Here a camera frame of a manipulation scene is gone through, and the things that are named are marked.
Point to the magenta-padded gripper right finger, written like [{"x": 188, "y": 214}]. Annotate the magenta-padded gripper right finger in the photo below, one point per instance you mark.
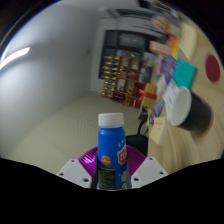
[{"x": 150, "y": 170}]

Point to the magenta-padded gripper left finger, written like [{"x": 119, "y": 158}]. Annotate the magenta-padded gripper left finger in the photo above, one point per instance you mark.
[{"x": 74, "y": 171}]

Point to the blue drink bottle white cap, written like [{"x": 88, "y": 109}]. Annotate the blue drink bottle white cap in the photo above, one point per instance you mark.
[{"x": 111, "y": 150}]

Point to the pale yellow notebook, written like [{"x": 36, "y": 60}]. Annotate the pale yellow notebook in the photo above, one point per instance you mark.
[{"x": 159, "y": 130}]

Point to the blue printed magazine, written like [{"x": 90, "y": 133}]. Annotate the blue printed magazine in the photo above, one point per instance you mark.
[{"x": 156, "y": 111}]

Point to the black cup white inside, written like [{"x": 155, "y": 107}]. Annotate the black cup white inside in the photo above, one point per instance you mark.
[{"x": 196, "y": 115}]

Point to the yellow gift box red ribbon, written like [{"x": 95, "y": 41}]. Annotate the yellow gift box red ribbon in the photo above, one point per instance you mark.
[{"x": 148, "y": 95}]

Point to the white printed paper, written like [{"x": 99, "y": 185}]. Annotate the white printed paper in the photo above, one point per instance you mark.
[{"x": 170, "y": 96}]

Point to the teal book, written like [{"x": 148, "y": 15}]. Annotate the teal book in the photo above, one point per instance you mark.
[{"x": 185, "y": 73}]

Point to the pink patterned box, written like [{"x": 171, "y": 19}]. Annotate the pink patterned box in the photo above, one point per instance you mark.
[{"x": 160, "y": 66}]

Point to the flat round red coaster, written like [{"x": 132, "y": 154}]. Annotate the flat round red coaster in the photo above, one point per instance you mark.
[{"x": 212, "y": 68}]

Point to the small upright card box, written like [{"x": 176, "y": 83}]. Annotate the small upright card box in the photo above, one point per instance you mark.
[{"x": 159, "y": 47}]

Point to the orange red book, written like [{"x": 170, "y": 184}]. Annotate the orange red book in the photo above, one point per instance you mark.
[{"x": 174, "y": 46}]

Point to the ceiling tube light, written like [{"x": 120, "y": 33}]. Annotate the ceiling tube light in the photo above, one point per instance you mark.
[{"x": 15, "y": 56}]

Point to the dark glass door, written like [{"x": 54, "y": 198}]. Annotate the dark glass door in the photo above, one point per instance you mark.
[{"x": 128, "y": 41}]

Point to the yellow envelope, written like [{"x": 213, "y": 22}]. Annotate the yellow envelope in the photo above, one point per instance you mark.
[{"x": 188, "y": 41}]

